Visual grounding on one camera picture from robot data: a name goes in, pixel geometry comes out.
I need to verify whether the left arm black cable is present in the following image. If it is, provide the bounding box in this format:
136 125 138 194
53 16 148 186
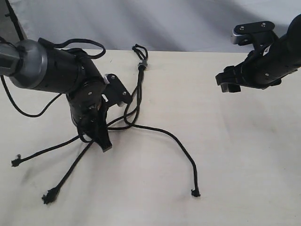
0 39 106 118

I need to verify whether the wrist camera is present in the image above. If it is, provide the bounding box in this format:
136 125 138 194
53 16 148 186
102 73 133 107
231 21 278 50

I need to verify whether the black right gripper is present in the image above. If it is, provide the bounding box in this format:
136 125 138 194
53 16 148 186
215 50 282 93

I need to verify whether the grey metal cable clamp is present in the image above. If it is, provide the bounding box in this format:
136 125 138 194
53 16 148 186
138 60 148 71

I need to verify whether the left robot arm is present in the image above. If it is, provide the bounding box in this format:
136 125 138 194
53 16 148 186
0 38 112 151

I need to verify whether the grey backdrop cloth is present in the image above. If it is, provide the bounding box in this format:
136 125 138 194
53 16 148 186
10 0 301 52

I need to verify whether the black stand pole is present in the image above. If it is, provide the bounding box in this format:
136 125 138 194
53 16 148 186
4 0 27 41

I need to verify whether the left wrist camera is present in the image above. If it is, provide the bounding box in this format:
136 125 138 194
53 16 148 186
102 73 133 107

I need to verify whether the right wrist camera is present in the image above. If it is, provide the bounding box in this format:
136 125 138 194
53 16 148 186
231 21 278 50

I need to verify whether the black cable bundle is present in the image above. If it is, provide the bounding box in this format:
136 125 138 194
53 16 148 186
41 141 94 205

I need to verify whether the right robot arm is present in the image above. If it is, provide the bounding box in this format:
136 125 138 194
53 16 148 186
215 16 301 93

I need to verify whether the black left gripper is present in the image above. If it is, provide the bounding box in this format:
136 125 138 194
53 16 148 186
70 98 112 152

